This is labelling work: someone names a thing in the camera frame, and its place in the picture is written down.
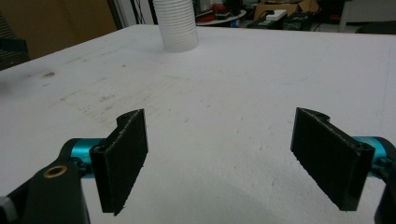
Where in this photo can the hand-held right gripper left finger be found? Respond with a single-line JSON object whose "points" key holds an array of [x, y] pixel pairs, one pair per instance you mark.
{"points": [[121, 161]]}

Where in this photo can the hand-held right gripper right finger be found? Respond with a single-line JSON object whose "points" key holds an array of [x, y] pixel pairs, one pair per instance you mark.
{"points": [[327, 155]]}

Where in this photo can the white metal desk leg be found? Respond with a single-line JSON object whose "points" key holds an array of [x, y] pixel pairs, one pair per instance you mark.
{"points": [[345, 15]]}

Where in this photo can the black computer tower green label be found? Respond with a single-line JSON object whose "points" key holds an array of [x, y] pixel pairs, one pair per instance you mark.
{"points": [[264, 24]]}

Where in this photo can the stack of white plastic cups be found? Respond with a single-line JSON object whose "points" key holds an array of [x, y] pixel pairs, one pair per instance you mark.
{"points": [[178, 26]]}

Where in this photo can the small white box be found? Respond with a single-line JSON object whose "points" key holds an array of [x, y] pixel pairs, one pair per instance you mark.
{"points": [[275, 15]]}

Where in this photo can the brown wooden board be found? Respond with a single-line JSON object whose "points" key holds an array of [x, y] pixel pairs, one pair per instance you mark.
{"points": [[56, 25]]}

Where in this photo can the black ribbed panel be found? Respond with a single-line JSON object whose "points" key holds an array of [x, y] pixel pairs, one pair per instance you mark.
{"points": [[12, 49]]}

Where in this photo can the brown cardboard box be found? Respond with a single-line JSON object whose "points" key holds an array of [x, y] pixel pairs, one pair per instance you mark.
{"points": [[280, 5]]}

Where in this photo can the round white side table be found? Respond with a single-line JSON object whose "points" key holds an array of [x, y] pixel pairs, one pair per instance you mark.
{"points": [[222, 18]]}

